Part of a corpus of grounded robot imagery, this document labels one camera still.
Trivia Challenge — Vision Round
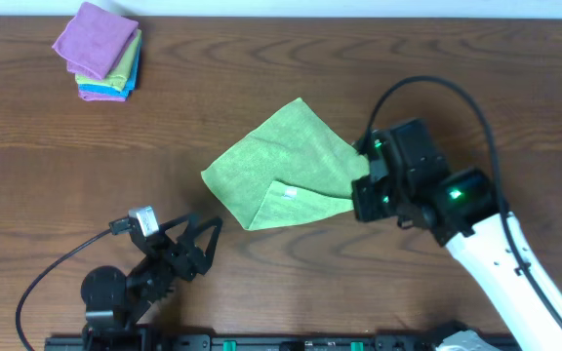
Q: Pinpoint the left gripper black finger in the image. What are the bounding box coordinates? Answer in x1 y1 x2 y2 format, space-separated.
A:
195 216 223 266
159 213 199 244

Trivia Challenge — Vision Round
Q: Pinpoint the green microfiber cloth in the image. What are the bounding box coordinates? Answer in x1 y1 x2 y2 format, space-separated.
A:
201 98 368 231

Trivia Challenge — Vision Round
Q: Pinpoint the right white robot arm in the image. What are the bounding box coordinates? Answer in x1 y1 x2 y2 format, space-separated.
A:
351 169 562 350

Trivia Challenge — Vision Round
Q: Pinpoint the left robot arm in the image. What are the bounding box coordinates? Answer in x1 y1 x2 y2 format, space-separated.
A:
80 207 222 350

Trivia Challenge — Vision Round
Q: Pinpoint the blue folded cloth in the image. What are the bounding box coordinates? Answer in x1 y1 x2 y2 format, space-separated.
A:
76 46 141 98

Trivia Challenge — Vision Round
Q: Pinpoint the light green folded cloth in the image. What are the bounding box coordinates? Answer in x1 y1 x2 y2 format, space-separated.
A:
75 29 141 85

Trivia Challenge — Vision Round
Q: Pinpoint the purple folded cloth at bottom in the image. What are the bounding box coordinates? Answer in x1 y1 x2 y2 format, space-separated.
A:
78 90 127 102

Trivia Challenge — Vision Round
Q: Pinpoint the purple folded cloth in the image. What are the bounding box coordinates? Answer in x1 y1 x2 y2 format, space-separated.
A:
78 90 127 102
52 2 139 80

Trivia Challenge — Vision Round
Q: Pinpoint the purple folded cloth on top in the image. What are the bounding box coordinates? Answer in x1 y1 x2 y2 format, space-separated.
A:
52 2 139 80

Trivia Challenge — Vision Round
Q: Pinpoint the left black cable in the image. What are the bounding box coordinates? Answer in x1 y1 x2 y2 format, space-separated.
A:
15 216 134 351

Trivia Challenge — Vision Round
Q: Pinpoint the black cable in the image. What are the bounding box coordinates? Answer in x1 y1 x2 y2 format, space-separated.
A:
15 216 134 351
363 74 562 351

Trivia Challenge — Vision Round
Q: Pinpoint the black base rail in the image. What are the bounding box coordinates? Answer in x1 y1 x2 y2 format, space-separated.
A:
44 321 521 351

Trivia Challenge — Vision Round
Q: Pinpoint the right black cable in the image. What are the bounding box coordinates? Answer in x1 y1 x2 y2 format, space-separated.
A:
363 74 562 351

